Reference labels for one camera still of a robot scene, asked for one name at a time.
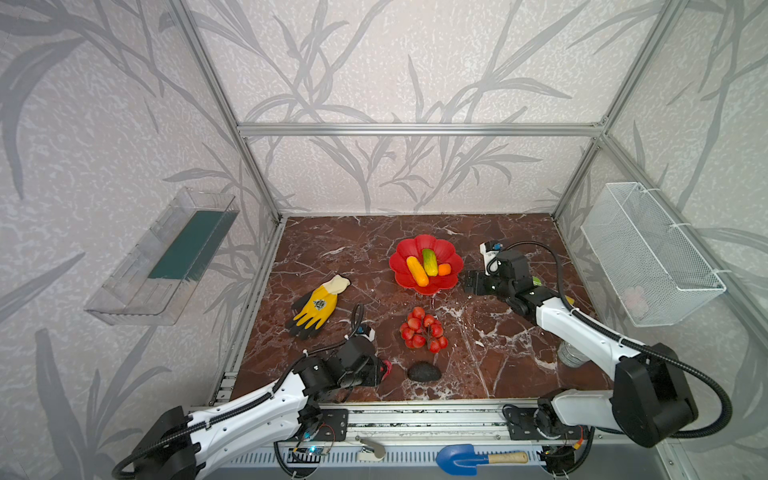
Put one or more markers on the clear plastic wall shelf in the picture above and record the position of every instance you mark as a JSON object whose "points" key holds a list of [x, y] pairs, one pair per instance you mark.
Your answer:
{"points": [[152, 285]]}

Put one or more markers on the blue wooden-handled shovel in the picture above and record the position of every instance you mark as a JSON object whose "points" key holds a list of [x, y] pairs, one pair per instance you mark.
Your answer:
{"points": [[463, 460]]}

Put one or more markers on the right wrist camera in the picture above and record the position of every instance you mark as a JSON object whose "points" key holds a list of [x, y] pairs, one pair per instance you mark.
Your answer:
{"points": [[489, 251]]}

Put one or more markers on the green circuit board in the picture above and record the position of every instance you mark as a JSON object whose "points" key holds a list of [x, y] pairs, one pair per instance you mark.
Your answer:
{"points": [[309, 454]]}

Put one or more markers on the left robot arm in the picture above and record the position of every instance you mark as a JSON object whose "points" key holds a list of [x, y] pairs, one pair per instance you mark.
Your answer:
{"points": [[192, 445]]}

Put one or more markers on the aluminium front rail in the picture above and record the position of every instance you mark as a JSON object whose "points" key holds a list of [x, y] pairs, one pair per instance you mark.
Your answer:
{"points": [[420, 423]]}

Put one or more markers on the pink object in basket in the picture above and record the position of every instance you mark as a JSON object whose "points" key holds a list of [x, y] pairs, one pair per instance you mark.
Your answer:
{"points": [[635, 301]]}

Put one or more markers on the green-yellow fake cucumber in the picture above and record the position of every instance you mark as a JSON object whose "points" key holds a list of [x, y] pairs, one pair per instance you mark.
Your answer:
{"points": [[430, 262]]}

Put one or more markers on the yellow black work glove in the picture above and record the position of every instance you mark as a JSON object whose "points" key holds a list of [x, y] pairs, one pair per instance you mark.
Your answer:
{"points": [[315, 308]]}

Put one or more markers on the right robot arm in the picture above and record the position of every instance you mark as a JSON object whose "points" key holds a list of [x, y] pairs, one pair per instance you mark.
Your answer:
{"points": [[650, 399]]}

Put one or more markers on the small grey bracket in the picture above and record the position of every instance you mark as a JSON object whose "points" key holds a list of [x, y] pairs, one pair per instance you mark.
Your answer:
{"points": [[371, 451]]}

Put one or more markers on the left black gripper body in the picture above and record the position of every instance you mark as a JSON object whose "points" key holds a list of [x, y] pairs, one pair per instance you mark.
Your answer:
{"points": [[372, 370]]}

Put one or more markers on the red-green fake peach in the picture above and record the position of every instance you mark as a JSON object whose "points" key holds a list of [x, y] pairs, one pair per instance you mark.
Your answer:
{"points": [[384, 370]]}

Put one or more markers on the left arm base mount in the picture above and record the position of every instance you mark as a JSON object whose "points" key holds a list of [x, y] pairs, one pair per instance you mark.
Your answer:
{"points": [[329, 425]]}

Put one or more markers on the dark fake avocado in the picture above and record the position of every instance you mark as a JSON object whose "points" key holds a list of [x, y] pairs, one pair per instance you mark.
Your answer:
{"points": [[424, 372]]}

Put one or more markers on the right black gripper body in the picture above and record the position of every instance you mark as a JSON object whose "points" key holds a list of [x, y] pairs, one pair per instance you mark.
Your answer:
{"points": [[475, 282]]}

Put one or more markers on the green yellow-handled trowel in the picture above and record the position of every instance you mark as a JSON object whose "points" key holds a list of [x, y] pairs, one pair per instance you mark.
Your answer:
{"points": [[537, 282]]}

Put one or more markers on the yellow-orange fake corn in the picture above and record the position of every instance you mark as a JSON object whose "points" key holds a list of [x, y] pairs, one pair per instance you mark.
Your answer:
{"points": [[417, 271]]}

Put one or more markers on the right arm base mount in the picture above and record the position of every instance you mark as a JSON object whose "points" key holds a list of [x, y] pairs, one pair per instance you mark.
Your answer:
{"points": [[528, 423]]}

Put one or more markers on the red fake strawberry bunch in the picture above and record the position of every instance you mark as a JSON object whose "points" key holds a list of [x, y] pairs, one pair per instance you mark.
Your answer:
{"points": [[423, 330]]}

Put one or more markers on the white wire mesh basket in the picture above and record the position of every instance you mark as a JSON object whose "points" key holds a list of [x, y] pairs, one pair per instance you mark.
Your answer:
{"points": [[639, 244]]}

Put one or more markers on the red flower-shaped fruit bowl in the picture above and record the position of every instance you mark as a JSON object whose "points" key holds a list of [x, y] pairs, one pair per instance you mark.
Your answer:
{"points": [[445, 252]]}

